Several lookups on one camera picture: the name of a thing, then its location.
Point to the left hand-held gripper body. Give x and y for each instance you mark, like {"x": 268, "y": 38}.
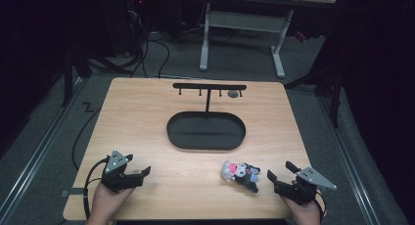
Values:
{"x": 121, "y": 181}

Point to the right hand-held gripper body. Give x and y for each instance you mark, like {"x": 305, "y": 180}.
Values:
{"x": 301, "y": 190}

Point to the black key rack with tray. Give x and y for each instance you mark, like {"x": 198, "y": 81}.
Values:
{"x": 205, "y": 133}

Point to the person's left hand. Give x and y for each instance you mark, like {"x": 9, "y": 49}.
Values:
{"x": 111, "y": 200}

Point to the person's right hand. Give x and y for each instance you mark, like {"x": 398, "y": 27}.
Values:
{"x": 305, "y": 213}

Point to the grey tape strip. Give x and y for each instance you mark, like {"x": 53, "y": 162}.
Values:
{"x": 71, "y": 192}

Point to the black metal stand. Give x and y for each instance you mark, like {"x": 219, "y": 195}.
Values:
{"x": 68, "y": 81}
{"x": 334, "y": 101}

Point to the grey round table grommet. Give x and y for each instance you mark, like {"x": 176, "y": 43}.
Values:
{"x": 233, "y": 94}

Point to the dark computer tower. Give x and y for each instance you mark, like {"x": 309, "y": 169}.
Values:
{"x": 129, "y": 22}

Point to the metal floor rail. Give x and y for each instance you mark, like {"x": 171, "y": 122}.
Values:
{"x": 36, "y": 153}
{"x": 349, "y": 156}

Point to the white metal frame desk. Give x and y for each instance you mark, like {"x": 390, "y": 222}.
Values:
{"x": 243, "y": 21}

